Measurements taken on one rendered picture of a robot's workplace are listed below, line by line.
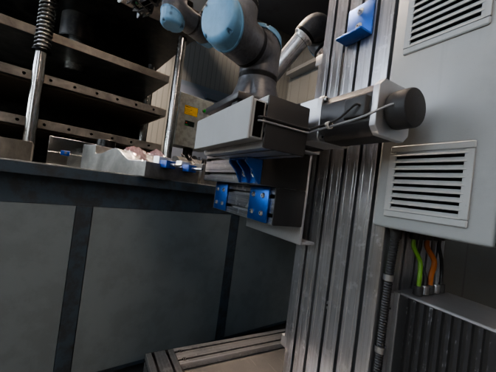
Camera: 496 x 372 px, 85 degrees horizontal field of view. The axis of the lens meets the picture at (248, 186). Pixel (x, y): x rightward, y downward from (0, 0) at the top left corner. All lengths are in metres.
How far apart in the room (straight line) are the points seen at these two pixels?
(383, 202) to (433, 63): 0.25
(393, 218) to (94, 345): 1.08
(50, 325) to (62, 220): 0.35
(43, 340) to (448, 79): 1.28
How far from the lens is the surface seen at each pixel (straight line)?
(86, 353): 1.27
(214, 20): 0.77
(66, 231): 1.10
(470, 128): 0.52
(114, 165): 1.20
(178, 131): 2.14
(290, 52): 1.30
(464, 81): 0.55
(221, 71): 4.32
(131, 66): 2.10
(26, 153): 1.22
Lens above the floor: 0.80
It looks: 1 degrees up
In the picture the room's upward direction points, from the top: 7 degrees clockwise
